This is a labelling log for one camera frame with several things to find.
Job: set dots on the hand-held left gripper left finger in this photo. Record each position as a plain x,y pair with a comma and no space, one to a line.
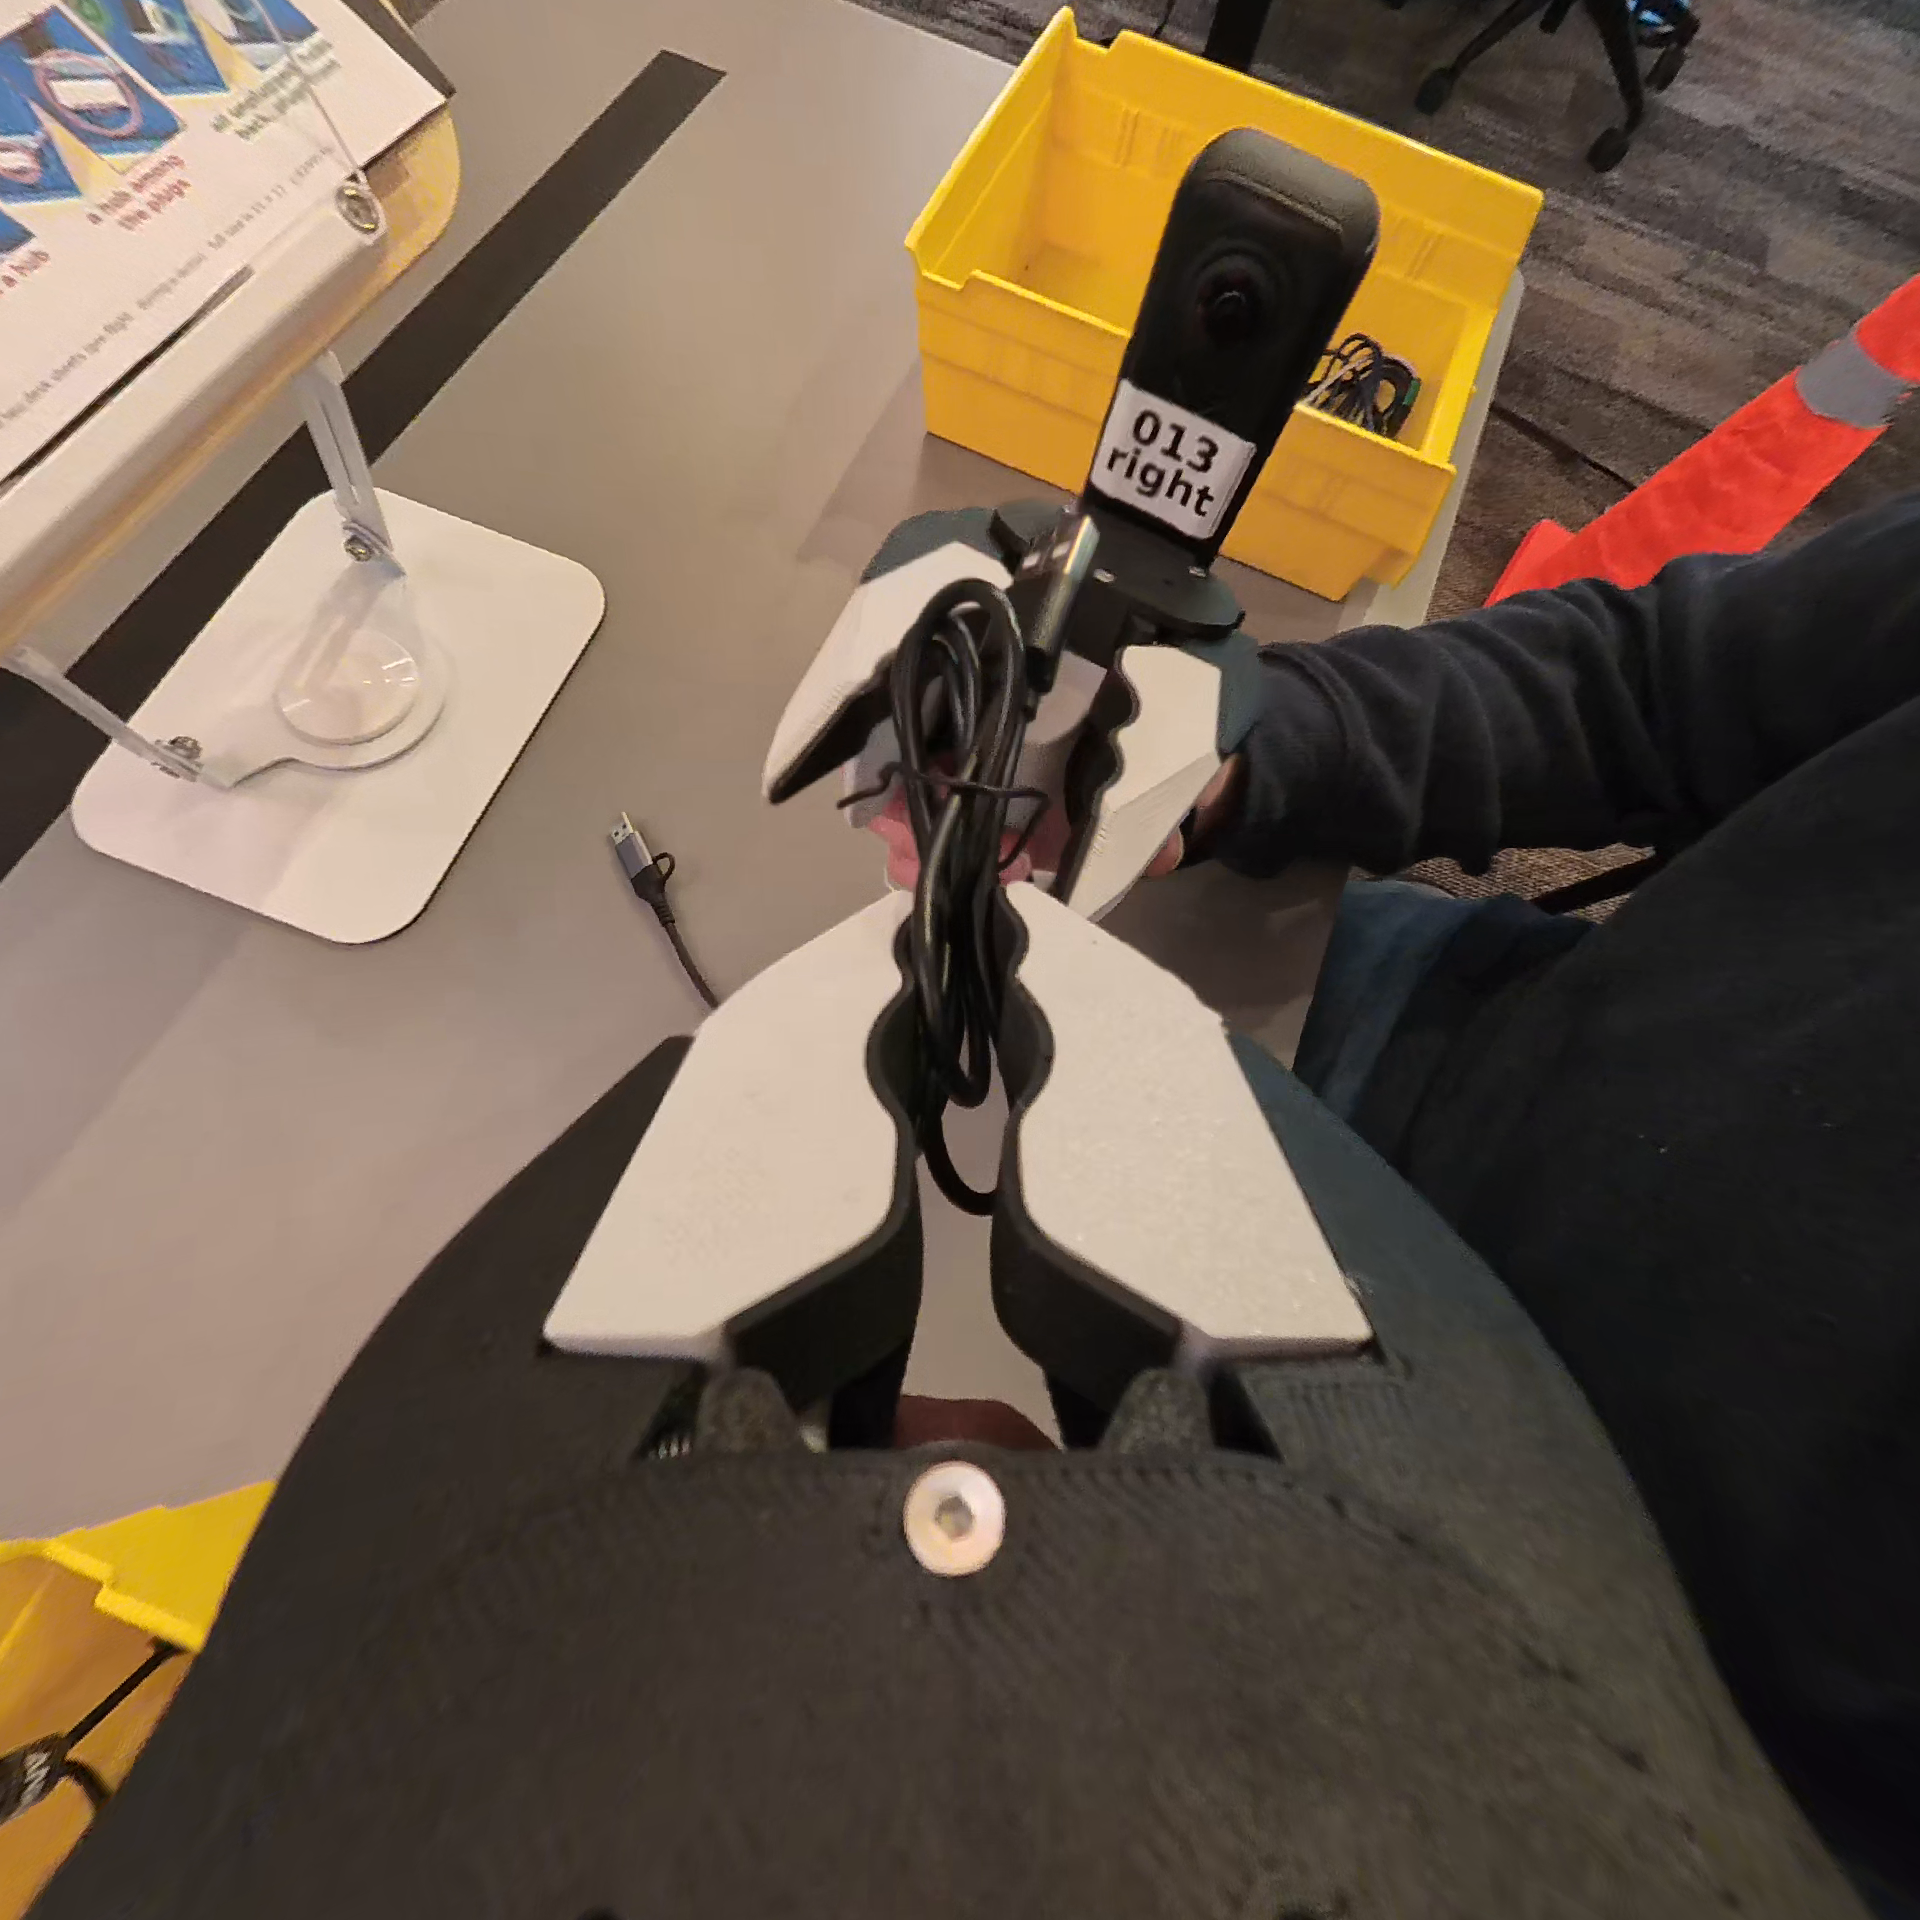
751,1171

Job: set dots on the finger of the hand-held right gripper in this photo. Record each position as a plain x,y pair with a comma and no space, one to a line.
840,691
1172,765

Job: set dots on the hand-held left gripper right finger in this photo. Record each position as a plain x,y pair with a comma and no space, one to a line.
1172,1171

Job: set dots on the person's right forearm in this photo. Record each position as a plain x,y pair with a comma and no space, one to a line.
1501,721

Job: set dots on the grey usb hub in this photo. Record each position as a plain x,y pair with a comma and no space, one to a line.
639,858

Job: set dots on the person's right hand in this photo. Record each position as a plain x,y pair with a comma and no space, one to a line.
908,849

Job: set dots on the yellow plastic bin with divider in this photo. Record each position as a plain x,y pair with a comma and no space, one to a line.
1051,255

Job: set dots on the person's blue jeans leg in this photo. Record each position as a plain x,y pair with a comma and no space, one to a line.
1426,991

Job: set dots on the black office chair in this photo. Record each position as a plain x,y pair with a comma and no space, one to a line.
1611,147

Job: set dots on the white document stand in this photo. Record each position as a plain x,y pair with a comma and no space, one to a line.
375,839

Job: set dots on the orange traffic cone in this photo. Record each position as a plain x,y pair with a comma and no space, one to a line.
1725,465

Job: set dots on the person's dark jacket torso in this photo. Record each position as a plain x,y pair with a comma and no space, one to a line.
1725,1201

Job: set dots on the printed instruction sheet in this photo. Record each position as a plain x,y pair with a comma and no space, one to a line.
149,224

